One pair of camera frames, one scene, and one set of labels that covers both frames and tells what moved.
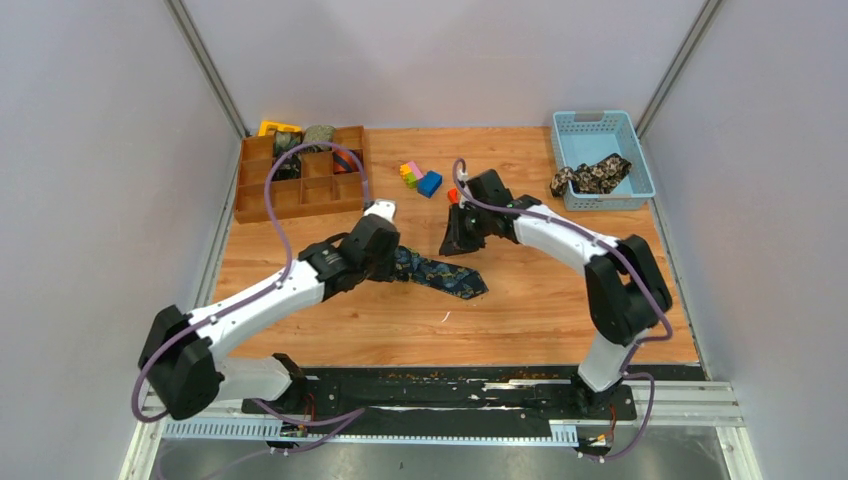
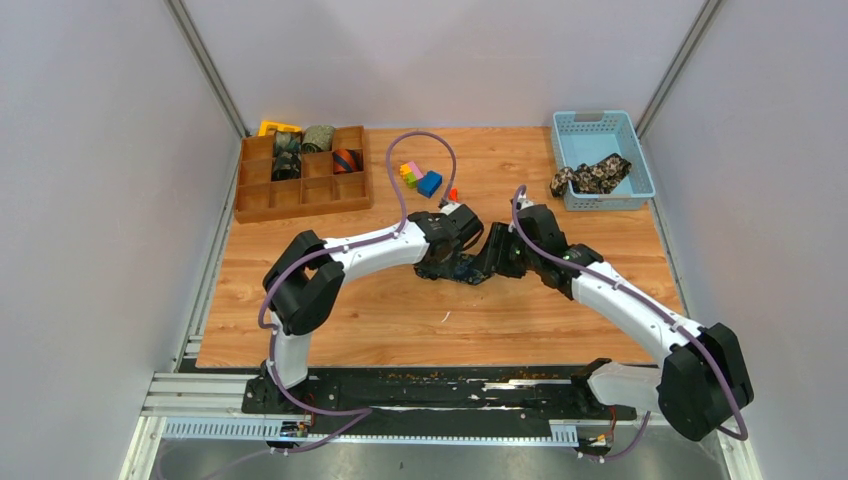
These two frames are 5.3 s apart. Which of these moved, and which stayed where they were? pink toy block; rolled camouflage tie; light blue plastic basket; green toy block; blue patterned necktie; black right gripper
Moved: black right gripper; blue patterned necktie
Stayed: pink toy block; rolled camouflage tie; light blue plastic basket; green toy block
